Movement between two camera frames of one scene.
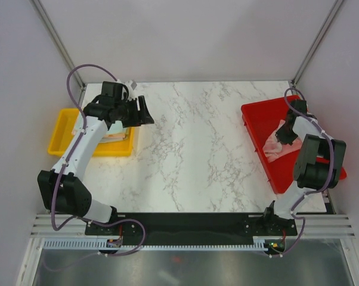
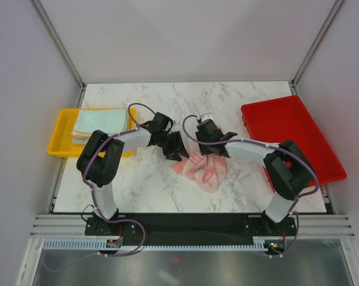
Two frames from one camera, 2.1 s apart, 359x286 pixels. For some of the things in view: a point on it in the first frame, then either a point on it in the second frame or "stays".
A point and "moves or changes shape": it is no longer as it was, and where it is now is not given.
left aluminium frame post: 56,39 stays
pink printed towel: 274,149 moves or changes shape
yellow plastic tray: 65,121 stays
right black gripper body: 285,135 → 205,148
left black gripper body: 124,117 → 166,140
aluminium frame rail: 55,225 stays
